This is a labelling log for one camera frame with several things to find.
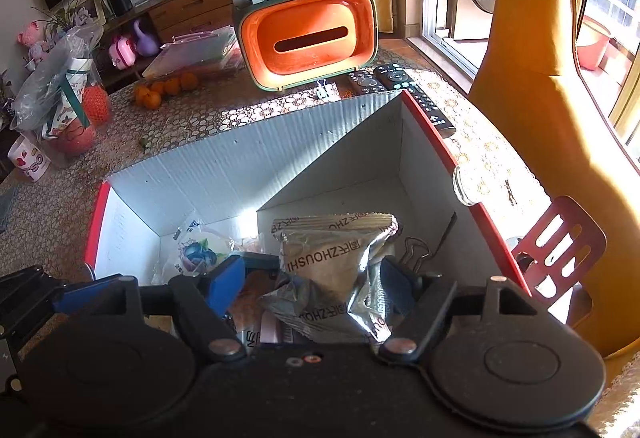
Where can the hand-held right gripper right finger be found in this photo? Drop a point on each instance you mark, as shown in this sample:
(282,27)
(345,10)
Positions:
(397,283)

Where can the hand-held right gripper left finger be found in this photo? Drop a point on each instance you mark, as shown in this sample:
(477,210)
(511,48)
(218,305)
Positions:
(225,285)

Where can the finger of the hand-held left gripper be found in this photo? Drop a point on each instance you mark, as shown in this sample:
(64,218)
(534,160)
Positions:
(82,295)

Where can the round white blue-print packet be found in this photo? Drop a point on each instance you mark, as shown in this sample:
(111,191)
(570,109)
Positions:
(200,253)

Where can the red cardboard box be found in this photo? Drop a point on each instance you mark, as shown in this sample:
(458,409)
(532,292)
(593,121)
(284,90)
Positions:
(225,168)

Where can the floral lace desktop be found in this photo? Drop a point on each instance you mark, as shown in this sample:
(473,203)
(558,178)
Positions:
(50,228)

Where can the grey cloth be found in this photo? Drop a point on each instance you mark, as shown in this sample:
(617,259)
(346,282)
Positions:
(6,208)

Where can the white strawberry mug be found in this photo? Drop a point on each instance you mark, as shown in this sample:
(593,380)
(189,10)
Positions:
(30,160)

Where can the orange-red round fruit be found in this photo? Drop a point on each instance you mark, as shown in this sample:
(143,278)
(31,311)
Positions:
(77,140)

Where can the fruit in orange foam net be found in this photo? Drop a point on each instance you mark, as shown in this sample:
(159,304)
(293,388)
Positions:
(97,105)

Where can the long black remote control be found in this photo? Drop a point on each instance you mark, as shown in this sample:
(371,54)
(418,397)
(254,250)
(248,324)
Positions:
(415,93)

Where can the pile of tangerines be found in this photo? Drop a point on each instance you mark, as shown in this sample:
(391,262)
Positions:
(150,99)

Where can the slotted wooden chair back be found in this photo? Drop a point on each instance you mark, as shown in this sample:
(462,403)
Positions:
(595,238)

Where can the short black remote control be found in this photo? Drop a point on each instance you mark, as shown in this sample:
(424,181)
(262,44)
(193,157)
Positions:
(365,82)

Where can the small white binder clip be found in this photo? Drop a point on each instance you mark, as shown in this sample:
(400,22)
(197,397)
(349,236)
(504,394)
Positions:
(321,90)

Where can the clear plastic bag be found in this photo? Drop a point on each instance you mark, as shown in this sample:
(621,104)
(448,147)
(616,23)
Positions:
(50,68)

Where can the green orange tissue box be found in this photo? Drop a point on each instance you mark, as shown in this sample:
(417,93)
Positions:
(310,68)

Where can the stack of coloured folders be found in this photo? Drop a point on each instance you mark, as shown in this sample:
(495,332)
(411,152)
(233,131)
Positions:
(195,53)

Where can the pink toy kettle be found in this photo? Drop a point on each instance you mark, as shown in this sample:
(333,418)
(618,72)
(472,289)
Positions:
(122,53)

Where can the purple toy kettle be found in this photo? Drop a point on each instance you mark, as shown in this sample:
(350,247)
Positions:
(147,40)

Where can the pink plush doll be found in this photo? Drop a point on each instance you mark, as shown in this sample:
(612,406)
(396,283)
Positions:
(32,35)

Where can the wooden drawer cabinet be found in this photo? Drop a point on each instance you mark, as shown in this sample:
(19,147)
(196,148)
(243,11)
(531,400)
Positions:
(195,10)

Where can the potted spider plant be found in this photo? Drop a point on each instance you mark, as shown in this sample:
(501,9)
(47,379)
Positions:
(57,18)

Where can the yellow giraffe plush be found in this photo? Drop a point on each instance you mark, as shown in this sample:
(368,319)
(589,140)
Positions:
(540,43)

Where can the pink plastic basin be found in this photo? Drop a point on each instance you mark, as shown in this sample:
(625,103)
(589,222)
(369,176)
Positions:
(595,43)

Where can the photo frame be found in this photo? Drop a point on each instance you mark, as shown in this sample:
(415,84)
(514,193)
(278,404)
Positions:
(90,8)

